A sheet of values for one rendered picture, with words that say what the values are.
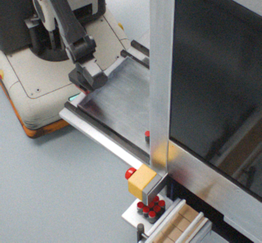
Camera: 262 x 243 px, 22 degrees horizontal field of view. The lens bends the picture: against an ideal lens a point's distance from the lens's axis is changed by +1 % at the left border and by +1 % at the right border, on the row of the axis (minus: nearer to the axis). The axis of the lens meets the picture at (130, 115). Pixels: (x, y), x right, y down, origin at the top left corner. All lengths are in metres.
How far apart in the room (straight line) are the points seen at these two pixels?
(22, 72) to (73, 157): 0.46
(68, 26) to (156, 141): 0.43
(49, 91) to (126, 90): 0.83
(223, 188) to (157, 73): 0.38
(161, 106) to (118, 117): 0.54
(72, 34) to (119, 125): 0.37
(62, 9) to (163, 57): 0.52
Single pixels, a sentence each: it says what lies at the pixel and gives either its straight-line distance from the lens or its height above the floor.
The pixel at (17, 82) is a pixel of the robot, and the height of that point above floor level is 0.28.
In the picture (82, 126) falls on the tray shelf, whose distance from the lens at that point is 2.18.
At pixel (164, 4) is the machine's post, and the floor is 1.70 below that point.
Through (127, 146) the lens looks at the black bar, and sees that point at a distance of 2.10.
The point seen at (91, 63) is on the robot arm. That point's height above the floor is 1.12.
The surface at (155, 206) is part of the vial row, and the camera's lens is 1.97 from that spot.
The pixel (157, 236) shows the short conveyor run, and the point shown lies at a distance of 1.92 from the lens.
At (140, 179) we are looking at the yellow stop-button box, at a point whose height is 1.03.
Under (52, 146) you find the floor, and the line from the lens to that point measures 3.19.
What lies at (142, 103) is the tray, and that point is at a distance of 2.22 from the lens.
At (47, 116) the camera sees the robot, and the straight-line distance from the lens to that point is 3.05.
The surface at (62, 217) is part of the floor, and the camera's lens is 3.01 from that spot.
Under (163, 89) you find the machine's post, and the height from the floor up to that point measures 1.41.
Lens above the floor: 2.70
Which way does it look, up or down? 56 degrees down
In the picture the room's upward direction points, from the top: 3 degrees counter-clockwise
